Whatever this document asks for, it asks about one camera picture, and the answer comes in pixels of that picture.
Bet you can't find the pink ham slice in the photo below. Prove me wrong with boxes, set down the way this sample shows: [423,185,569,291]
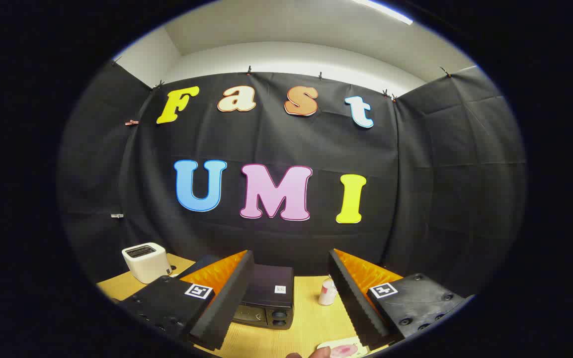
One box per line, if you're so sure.
[329,344,359,358]

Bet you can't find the black toaster oven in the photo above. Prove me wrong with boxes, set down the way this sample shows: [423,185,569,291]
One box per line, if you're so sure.
[177,255,295,330]

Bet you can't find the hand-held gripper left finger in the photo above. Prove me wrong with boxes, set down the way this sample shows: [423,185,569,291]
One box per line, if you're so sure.
[117,250,255,351]

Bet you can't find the white bottle with red label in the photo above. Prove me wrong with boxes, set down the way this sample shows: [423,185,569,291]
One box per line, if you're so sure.
[318,278,338,306]

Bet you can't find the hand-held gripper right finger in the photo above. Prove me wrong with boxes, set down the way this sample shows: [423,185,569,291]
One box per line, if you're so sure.
[328,248,468,351]

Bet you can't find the black backdrop cloth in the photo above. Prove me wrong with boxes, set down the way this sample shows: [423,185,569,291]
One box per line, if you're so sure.
[58,60,528,299]

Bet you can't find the cream square plate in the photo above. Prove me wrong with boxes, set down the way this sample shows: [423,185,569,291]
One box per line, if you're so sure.
[316,337,370,358]

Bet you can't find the white bread toaster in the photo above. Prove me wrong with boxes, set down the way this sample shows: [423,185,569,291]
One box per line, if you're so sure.
[122,242,173,284]

